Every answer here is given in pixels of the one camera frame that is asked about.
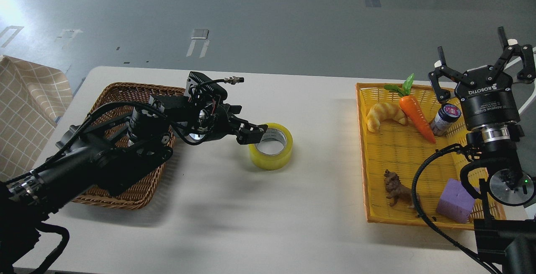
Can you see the toy croissant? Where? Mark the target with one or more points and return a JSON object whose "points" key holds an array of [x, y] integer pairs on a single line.
{"points": [[383, 111]]}

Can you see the beige checkered cloth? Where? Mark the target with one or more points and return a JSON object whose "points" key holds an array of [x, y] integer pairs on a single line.
{"points": [[32, 97]]}

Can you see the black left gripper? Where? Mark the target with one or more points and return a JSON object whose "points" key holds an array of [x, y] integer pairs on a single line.
{"points": [[214, 123]]}

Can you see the brown toy lion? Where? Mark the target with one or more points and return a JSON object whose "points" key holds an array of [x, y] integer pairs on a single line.
{"points": [[396, 190]]}

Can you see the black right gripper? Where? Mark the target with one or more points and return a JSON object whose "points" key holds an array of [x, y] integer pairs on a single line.
{"points": [[488, 100]]}

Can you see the yellow plastic basket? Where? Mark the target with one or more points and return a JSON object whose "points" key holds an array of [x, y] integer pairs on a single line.
{"points": [[402, 149]]}

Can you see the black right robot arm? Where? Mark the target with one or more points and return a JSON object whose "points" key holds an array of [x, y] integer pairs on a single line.
{"points": [[493, 170]]}

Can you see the yellow tape roll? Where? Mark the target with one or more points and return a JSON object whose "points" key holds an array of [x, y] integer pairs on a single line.
{"points": [[273, 161]]}

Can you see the small dark jar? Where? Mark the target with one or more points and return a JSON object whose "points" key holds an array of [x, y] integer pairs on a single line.
{"points": [[446, 116]]}

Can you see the brown wicker basket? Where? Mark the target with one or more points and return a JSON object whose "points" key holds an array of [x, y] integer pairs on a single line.
{"points": [[140, 194]]}

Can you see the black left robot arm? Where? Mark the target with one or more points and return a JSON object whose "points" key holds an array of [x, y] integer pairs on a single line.
{"points": [[117, 145]]}

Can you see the grey floor plate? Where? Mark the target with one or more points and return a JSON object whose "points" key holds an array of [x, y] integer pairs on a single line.
{"points": [[200, 34]]}

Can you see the purple foam block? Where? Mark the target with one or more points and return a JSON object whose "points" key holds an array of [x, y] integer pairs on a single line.
{"points": [[455, 202]]}

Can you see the orange toy carrot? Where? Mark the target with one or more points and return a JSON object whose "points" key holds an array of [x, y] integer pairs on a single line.
{"points": [[411, 107]]}

